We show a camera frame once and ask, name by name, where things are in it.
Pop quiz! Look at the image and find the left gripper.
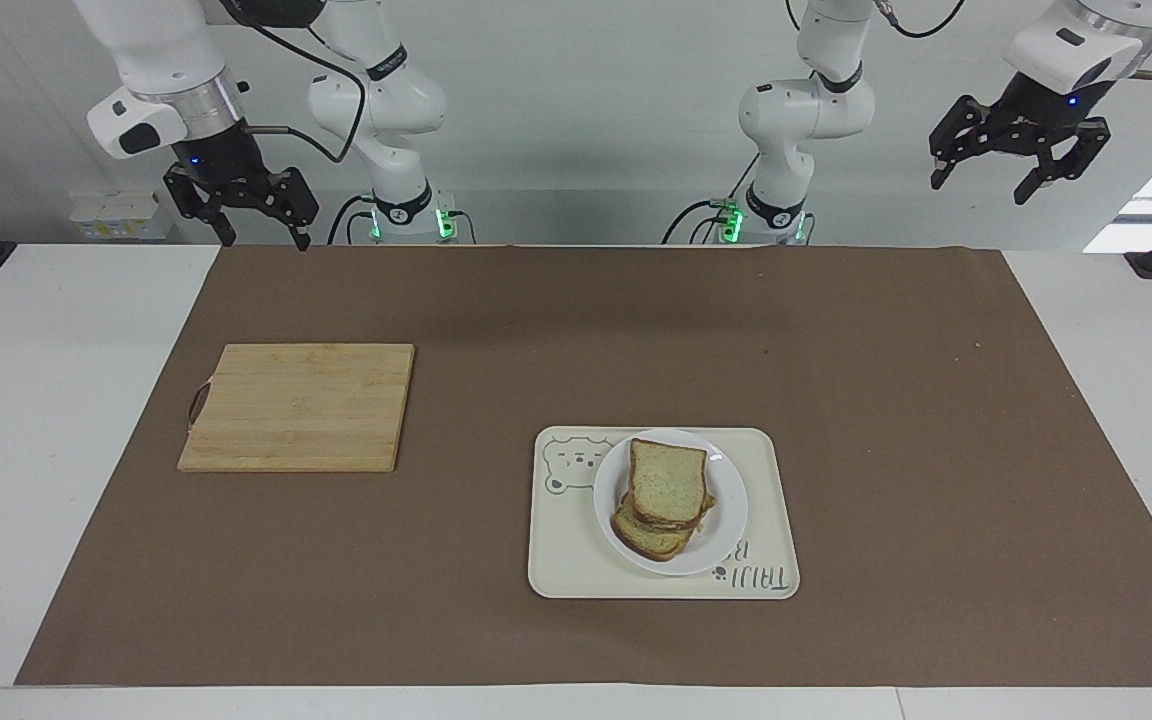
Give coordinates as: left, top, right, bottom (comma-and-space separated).
928, 72, 1113, 207

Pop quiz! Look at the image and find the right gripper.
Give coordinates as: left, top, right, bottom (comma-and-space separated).
163, 118, 321, 252

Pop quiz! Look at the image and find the white round plate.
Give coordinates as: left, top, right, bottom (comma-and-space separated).
592, 429, 750, 577

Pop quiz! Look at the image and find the wooden cutting board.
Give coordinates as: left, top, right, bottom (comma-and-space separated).
177, 343, 416, 474

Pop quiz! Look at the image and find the cream tray with bear print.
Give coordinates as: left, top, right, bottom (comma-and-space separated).
527, 426, 802, 601

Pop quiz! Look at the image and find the bread slice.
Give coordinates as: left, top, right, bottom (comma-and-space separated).
629, 437, 710, 529
610, 496, 697, 563

